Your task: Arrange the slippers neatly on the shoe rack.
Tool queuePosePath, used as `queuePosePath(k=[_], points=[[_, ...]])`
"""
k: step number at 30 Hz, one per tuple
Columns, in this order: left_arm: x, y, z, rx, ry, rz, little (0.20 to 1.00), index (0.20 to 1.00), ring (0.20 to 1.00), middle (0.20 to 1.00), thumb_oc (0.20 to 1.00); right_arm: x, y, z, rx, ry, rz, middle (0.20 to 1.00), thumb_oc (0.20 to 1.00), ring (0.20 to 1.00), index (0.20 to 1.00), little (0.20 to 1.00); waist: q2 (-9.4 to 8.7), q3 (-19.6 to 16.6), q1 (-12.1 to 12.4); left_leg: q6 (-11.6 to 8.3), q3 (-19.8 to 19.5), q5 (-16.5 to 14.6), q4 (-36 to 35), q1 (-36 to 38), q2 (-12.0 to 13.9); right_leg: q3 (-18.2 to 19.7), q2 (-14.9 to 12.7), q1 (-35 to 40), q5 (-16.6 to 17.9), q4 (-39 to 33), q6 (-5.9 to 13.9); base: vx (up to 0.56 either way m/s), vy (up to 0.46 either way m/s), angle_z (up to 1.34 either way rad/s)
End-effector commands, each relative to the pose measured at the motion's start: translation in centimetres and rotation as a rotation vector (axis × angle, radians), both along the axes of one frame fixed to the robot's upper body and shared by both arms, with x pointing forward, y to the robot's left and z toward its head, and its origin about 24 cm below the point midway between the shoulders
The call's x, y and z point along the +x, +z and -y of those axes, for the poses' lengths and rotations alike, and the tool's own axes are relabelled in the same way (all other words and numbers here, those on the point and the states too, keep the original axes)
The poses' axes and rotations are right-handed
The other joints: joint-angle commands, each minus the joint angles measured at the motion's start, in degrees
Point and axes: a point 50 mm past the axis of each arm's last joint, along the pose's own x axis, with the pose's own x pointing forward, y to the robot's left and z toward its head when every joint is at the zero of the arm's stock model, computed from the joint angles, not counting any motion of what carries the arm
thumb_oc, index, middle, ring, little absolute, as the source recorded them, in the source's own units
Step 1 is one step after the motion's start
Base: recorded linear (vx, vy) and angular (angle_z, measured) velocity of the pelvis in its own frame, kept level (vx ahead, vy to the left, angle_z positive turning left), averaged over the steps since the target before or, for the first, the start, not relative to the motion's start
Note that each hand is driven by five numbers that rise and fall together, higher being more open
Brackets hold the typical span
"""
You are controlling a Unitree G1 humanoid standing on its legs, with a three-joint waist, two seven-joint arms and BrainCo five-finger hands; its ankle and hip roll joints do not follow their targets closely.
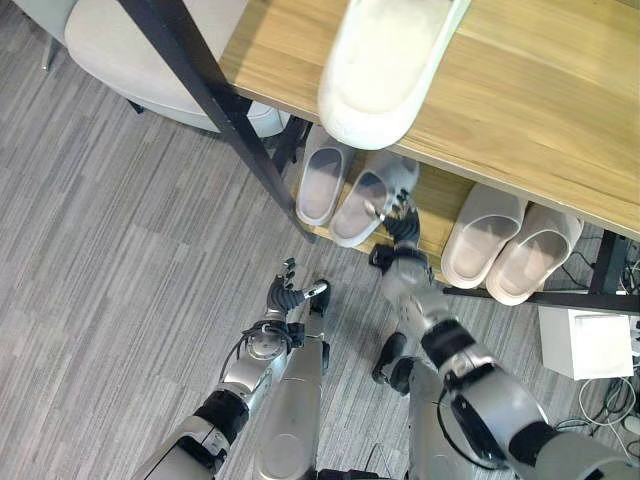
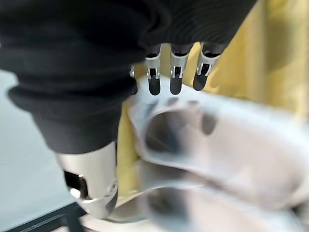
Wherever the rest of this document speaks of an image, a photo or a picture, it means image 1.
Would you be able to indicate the beige slipper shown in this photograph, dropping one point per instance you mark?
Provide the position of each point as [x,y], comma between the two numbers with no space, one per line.
[532,260]
[480,235]

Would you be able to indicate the beige upholstered chair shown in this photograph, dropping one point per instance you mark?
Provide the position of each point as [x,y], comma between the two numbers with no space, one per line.
[130,55]

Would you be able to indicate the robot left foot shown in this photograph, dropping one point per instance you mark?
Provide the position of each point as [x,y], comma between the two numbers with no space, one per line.
[321,301]

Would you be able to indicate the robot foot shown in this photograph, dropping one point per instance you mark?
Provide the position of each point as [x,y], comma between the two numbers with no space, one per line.
[321,301]
[392,357]

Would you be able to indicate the grey chair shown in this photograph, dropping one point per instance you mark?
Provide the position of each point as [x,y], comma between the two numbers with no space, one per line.
[45,20]

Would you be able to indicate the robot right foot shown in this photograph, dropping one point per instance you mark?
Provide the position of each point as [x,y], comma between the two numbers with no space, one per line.
[392,357]

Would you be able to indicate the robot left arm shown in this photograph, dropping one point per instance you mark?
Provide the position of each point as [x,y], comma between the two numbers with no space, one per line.
[240,380]

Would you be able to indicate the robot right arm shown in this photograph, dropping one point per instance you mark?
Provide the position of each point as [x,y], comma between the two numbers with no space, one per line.
[470,370]

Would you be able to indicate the robot left leg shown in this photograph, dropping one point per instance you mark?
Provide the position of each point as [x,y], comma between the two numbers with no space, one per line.
[295,400]

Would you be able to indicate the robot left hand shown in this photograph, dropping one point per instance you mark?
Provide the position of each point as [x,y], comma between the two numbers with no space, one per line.
[284,296]

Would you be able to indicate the robot leg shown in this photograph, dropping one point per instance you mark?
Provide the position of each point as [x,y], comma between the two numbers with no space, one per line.
[295,400]
[435,440]

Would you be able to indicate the wooden rack shelf board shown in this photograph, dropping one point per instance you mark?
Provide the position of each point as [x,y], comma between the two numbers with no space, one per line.
[540,100]

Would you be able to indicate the white bin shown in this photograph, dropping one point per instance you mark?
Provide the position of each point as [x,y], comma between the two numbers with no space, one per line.
[267,120]

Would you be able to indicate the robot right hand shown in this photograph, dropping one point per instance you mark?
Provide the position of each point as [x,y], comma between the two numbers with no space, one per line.
[403,227]

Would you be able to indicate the robot right leg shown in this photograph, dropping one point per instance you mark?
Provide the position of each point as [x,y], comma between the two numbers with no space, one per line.
[435,440]

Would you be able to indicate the black metal rack frame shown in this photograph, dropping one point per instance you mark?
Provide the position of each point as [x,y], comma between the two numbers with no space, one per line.
[220,110]

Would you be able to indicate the white box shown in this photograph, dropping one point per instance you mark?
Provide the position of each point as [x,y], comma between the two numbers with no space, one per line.
[582,345]

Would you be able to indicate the white power strip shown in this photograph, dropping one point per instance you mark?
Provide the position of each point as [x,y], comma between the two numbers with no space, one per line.
[632,424]

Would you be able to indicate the large white slipper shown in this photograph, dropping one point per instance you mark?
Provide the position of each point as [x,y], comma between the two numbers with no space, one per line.
[380,75]

